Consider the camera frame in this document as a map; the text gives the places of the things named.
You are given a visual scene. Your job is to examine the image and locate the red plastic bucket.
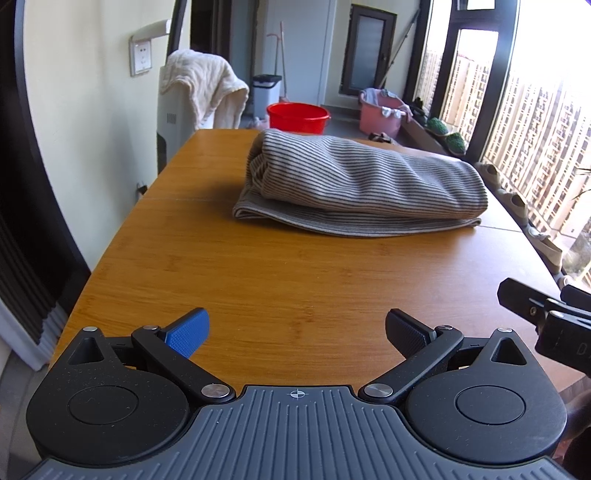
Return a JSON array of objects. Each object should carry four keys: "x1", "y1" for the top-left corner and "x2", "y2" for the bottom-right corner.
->
[{"x1": 266, "y1": 102, "x2": 331, "y2": 135}]

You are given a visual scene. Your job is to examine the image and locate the broom with red handle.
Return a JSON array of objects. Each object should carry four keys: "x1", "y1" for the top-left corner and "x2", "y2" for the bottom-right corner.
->
[{"x1": 277, "y1": 21, "x2": 290, "y2": 103}]

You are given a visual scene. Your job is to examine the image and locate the pink laundry basket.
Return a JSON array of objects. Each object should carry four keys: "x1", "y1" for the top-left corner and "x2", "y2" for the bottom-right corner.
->
[{"x1": 359, "y1": 88, "x2": 413, "y2": 139}]

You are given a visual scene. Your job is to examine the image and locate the green potted plant near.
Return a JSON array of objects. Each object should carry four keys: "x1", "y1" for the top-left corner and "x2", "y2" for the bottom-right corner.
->
[{"x1": 445, "y1": 132, "x2": 467, "y2": 156}]

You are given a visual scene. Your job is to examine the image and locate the grey striped knit garment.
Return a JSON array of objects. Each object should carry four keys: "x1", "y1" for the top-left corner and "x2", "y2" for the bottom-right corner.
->
[{"x1": 232, "y1": 129, "x2": 488, "y2": 238}]

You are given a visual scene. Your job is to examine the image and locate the green potted plant far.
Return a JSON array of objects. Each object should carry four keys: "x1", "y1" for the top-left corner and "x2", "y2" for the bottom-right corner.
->
[{"x1": 425, "y1": 117, "x2": 450, "y2": 137}]

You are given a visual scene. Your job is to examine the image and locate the white floor washer vacuum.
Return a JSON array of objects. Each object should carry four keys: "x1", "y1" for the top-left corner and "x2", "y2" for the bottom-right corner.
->
[{"x1": 155, "y1": 0, "x2": 199, "y2": 176}]

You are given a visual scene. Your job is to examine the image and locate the green potted plant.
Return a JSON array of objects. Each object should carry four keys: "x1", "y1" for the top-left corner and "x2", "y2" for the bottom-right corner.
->
[
  {"x1": 425, "y1": 117, "x2": 450, "y2": 137},
  {"x1": 445, "y1": 132, "x2": 467, "y2": 156}
]

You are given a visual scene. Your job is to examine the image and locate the slippers on floor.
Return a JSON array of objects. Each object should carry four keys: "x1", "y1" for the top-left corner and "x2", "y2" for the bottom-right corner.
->
[{"x1": 368, "y1": 132, "x2": 396, "y2": 144}]

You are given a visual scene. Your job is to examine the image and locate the wall power socket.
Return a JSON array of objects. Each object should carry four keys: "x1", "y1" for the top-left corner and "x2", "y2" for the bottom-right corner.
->
[{"x1": 129, "y1": 39, "x2": 152, "y2": 77}]

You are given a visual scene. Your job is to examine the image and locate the cream towel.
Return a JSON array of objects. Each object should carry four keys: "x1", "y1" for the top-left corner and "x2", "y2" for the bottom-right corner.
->
[{"x1": 160, "y1": 49, "x2": 249, "y2": 133}]

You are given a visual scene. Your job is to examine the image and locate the white pedal trash bin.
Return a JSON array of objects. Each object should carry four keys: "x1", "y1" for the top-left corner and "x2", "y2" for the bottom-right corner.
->
[{"x1": 252, "y1": 74, "x2": 283, "y2": 120}]

